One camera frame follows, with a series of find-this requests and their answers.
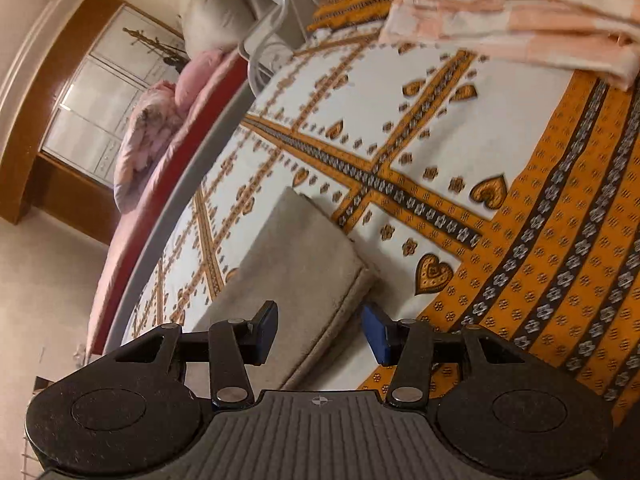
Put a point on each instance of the orange heart-patterned bed sheet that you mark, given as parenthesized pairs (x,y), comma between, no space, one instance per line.
(550,210)

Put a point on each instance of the beige padded headboard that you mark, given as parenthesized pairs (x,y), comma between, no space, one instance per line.
(215,15)

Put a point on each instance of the white metal bed frame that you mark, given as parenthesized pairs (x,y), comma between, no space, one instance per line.
(251,67)

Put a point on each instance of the pink pillow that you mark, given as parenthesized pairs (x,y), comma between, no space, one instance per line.
(197,77)

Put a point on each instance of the wooden coat rack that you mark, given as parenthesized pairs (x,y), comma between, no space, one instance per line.
(165,50)

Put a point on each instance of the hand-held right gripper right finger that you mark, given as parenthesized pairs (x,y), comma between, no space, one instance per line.
(377,332)

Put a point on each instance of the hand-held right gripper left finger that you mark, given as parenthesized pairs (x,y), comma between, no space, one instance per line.
(267,332)

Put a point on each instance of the orange patterned pillow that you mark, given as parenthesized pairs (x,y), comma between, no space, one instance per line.
(360,7)

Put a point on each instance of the grey-brown pants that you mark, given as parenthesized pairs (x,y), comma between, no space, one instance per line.
(295,270)

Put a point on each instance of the pink folded quilt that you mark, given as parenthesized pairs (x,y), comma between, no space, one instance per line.
(145,145)

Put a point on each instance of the large bed with pink sheet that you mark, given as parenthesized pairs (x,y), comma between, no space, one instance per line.
(125,250)

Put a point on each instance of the peach checked blanket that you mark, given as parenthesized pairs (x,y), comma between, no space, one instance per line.
(500,15)

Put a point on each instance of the wooden wardrobe with white doors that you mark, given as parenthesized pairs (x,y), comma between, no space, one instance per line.
(85,130)

